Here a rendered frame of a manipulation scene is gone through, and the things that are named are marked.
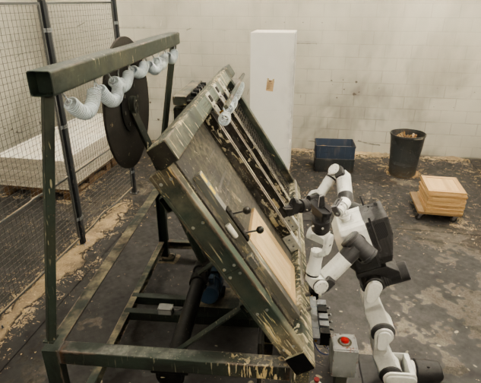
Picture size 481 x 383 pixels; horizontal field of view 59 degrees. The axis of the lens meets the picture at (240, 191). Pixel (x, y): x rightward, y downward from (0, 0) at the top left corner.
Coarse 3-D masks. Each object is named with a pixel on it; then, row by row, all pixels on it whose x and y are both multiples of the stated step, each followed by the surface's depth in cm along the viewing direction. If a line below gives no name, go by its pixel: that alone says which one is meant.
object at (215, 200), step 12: (204, 180) 202; (204, 192) 203; (216, 192) 207; (216, 204) 205; (228, 216) 207; (240, 240) 212; (252, 252) 214; (264, 264) 219; (264, 276) 220; (276, 288) 222; (288, 300) 224
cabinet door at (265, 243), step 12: (252, 216) 249; (252, 228) 237; (264, 228) 257; (252, 240) 227; (264, 240) 246; (276, 240) 266; (264, 252) 236; (276, 252) 255; (276, 264) 243; (288, 264) 265; (276, 276) 233; (288, 276) 253; (288, 288) 241
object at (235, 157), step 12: (216, 108) 256; (204, 120) 258; (216, 120) 258; (216, 132) 261; (228, 144) 263; (228, 156) 266; (240, 156) 266; (240, 168) 269; (252, 180) 271; (252, 192) 275; (264, 192) 276; (264, 204) 277; (276, 216) 280; (276, 228) 284; (288, 228) 285; (288, 240) 286
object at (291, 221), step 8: (240, 88) 280; (240, 96) 282; (232, 128) 288; (232, 136) 290; (240, 136) 291; (240, 144) 292; (240, 152) 294; (248, 152) 293; (248, 160) 296; (256, 160) 297; (256, 168) 298; (256, 176) 300; (264, 176) 299; (264, 184) 302; (272, 184) 306; (272, 192) 304; (280, 200) 306; (280, 208) 308; (288, 216) 310; (288, 224) 313; (296, 224) 312
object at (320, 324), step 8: (312, 296) 270; (320, 296) 274; (312, 304) 263; (320, 304) 259; (312, 312) 256; (320, 312) 254; (312, 320) 250; (320, 320) 246; (312, 328) 243; (320, 328) 240; (328, 328) 240; (320, 336) 238; (328, 336) 237; (320, 344) 240; (328, 344) 240; (320, 352) 242
